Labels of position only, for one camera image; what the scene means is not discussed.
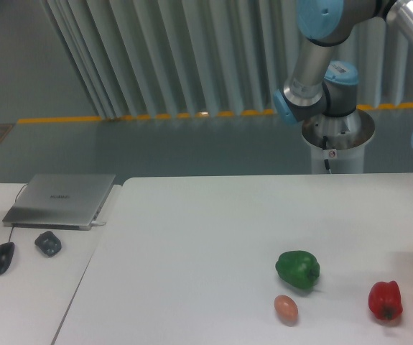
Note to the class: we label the black computer mouse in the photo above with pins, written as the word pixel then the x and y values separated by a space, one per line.
pixel 7 250

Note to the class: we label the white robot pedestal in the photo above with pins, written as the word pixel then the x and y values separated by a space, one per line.
pixel 338 144

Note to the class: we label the black power adapter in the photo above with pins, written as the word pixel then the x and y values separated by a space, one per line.
pixel 48 243

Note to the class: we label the brown egg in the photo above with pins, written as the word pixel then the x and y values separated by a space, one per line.
pixel 286 308

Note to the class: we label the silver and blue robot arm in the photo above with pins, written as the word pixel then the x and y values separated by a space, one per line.
pixel 320 94

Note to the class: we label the silver closed laptop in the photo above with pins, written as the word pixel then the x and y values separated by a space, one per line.
pixel 60 201

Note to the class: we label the green bell pepper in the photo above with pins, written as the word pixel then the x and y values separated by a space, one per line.
pixel 300 269

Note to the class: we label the red bell pepper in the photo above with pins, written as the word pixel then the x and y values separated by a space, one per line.
pixel 385 301

